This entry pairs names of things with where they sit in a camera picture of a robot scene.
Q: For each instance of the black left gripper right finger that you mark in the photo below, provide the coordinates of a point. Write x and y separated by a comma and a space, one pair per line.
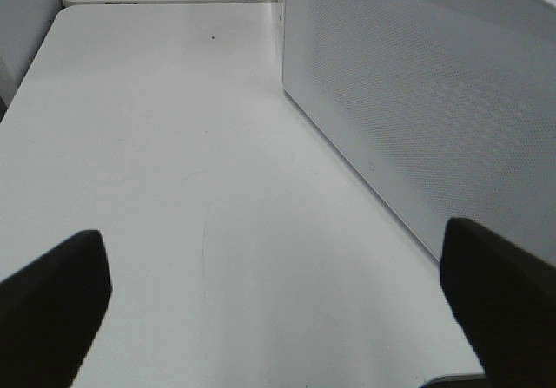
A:
503, 298

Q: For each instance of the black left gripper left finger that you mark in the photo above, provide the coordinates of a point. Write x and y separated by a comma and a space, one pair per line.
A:
51, 311

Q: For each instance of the white microwave door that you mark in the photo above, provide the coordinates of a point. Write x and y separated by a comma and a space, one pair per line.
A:
445, 107

